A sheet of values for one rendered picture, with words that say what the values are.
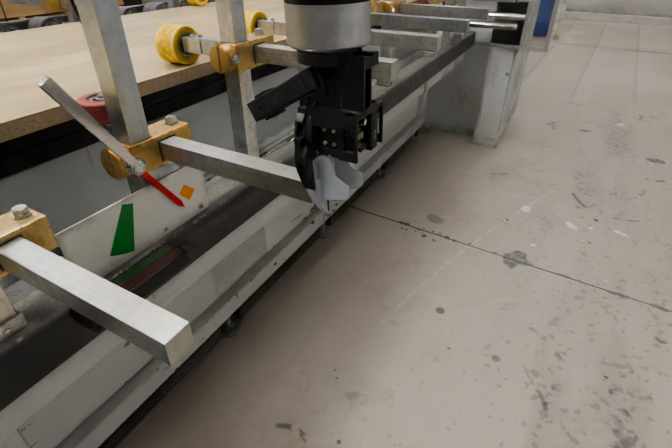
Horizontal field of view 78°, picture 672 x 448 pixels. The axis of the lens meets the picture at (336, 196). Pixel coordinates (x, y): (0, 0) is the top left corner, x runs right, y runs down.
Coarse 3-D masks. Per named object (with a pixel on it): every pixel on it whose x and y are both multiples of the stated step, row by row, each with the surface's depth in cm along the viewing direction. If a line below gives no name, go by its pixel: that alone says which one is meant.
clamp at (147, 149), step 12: (156, 132) 66; (168, 132) 66; (180, 132) 68; (132, 144) 62; (144, 144) 63; (156, 144) 65; (108, 156) 61; (144, 156) 63; (156, 156) 65; (108, 168) 62; (120, 168) 61; (156, 168) 66
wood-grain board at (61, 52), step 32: (256, 0) 196; (416, 0) 197; (32, 32) 124; (64, 32) 124; (128, 32) 124; (0, 64) 91; (32, 64) 91; (64, 64) 91; (160, 64) 91; (192, 64) 91; (0, 96) 72; (32, 96) 72; (0, 128) 61; (32, 128) 65
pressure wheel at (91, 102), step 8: (88, 96) 70; (96, 96) 70; (80, 104) 66; (88, 104) 66; (96, 104) 66; (104, 104) 66; (88, 112) 67; (96, 112) 67; (104, 112) 67; (96, 120) 67; (104, 120) 67
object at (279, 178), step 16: (160, 144) 65; (176, 144) 64; (192, 144) 64; (176, 160) 65; (192, 160) 63; (208, 160) 61; (224, 160) 60; (240, 160) 59; (256, 160) 59; (224, 176) 61; (240, 176) 59; (256, 176) 58; (272, 176) 56; (288, 176) 55; (288, 192) 56; (304, 192) 55
